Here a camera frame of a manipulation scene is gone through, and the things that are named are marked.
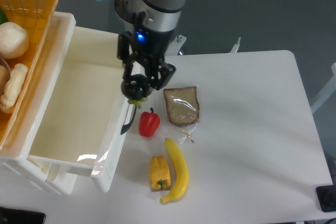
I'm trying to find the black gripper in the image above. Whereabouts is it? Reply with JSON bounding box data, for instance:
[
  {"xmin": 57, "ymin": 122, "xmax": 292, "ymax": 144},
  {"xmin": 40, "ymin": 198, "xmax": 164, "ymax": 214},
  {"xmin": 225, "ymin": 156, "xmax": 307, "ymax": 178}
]
[{"xmin": 117, "ymin": 11, "xmax": 176, "ymax": 90}]

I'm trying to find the dark purple mangosteen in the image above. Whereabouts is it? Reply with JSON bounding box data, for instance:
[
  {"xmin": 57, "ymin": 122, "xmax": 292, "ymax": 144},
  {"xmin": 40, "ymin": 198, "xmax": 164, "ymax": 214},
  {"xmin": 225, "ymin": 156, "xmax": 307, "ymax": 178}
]
[{"xmin": 121, "ymin": 74, "xmax": 152, "ymax": 109}]

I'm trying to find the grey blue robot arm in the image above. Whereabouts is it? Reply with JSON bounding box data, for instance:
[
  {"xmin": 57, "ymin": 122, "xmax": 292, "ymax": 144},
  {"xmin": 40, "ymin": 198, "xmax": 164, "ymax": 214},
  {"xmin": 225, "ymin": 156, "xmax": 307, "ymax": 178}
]
[{"xmin": 97, "ymin": 0, "xmax": 186, "ymax": 100}]

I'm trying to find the open white upper drawer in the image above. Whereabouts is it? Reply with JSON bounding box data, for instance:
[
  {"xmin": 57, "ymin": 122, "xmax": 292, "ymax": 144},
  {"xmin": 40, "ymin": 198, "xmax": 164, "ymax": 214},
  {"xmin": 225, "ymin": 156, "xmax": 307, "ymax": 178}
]
[{"xmin": 29, "ymin": 27, "xmax": 134, "ymax": 193}]

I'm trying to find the white plastic drawer cabinet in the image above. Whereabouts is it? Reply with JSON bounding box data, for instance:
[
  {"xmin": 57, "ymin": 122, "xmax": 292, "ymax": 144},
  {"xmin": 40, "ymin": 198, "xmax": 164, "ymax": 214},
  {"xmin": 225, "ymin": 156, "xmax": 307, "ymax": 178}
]
[{"xmin": 1, "ymin": 12, "xmax": 77, "ymax": 194}]

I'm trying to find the bagged brown bread slice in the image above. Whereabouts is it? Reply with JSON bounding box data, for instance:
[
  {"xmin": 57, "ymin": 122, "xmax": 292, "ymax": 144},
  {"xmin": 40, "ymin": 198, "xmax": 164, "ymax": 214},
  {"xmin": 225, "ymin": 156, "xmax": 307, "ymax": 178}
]
[{"xmin": 163, "ymin": 86, "xmax": 201, "ymax": 144}]

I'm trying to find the red bell pepper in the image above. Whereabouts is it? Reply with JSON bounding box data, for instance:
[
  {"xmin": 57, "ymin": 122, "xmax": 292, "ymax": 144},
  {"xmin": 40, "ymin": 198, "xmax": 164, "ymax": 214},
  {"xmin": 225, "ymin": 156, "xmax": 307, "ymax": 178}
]
[{"xmin": 138, "ymin": 107, "xmax": 161, "ymax": 137}]

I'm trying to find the yellow bell pepper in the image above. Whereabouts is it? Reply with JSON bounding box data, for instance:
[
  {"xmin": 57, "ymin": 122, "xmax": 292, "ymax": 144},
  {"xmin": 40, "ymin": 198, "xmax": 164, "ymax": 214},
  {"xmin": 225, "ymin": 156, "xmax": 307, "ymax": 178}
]
[{"xmin": 149, "ymin": 156, "xmax": 171, "ymax": 190}]

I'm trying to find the orange wicker basket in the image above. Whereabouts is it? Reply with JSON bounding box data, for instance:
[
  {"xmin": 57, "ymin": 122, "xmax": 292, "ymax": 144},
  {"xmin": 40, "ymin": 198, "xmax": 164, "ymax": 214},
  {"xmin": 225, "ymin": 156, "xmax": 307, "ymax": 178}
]
[{"xmin": 1, "ymin": 0, "xmax": 58, "ymax": 146}]

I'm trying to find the long white bread roll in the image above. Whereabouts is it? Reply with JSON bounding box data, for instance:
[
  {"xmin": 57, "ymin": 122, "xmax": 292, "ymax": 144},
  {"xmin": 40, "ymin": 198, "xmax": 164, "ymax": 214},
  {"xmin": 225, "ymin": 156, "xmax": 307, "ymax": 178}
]
[{"xmin": 1, "ymin": 63, "xmax": 28, "ymax": 113}]

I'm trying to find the yellow banana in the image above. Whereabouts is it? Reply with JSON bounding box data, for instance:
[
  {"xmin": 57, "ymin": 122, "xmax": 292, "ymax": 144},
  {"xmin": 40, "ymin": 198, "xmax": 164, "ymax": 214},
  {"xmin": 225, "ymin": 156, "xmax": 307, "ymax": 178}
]
[{"xmin": 160, "ymin": 138, "xmax": 190, "ymax": 204}]

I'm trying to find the round white bread bun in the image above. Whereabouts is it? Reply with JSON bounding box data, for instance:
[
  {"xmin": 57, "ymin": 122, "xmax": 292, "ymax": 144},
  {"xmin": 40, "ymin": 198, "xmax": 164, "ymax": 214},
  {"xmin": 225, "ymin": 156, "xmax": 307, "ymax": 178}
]
[{"xmin": 1, "ymin": 22, "xmax": 29, "ymax": 59}]

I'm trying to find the green vegetable in basket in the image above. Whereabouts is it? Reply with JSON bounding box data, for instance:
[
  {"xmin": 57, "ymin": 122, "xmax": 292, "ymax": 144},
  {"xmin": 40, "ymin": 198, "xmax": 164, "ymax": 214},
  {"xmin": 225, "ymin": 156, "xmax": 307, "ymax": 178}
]
[{"xmin": 0, "ymin": 8, "xmax": 8, "ymax": 25}]

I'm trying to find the black device bottom left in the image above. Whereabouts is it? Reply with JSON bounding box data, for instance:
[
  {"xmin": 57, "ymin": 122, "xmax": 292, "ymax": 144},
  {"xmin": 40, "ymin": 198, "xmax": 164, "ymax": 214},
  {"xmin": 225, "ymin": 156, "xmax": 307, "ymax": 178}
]
[{"xmin": 1, "ymin": 207, "xmax": 46, "ymax": 224}]

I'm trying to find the black device right edge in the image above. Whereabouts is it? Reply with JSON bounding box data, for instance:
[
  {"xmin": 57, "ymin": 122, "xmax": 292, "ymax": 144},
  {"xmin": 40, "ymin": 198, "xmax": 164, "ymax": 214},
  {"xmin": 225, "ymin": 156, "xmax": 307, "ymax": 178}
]
[{"xmin": 316, "ymin": 185, "xmax": 335, "ymax": 212}]

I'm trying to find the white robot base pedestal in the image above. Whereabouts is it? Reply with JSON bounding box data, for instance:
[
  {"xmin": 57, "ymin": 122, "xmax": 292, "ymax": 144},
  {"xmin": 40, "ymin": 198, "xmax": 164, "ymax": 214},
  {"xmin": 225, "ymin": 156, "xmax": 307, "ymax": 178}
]
[{"xmin": 114, "ymin": 0, "xmax": 187, "ymax": 58}]

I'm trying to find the dark blue drawer handle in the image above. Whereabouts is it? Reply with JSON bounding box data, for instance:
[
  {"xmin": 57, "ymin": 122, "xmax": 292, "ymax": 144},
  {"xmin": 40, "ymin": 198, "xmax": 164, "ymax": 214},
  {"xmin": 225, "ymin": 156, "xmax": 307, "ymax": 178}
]
[{"xmin": 120, "ymin": 104, "xmax": 137, "ymax": 135}]

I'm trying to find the white frame right edge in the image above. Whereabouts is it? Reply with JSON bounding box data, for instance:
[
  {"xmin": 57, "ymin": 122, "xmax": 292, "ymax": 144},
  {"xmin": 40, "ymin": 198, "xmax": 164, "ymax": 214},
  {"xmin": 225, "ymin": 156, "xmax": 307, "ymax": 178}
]
[{"xmin": 310, "ymin": 63, "xmax": 335, "ymax": 114}]

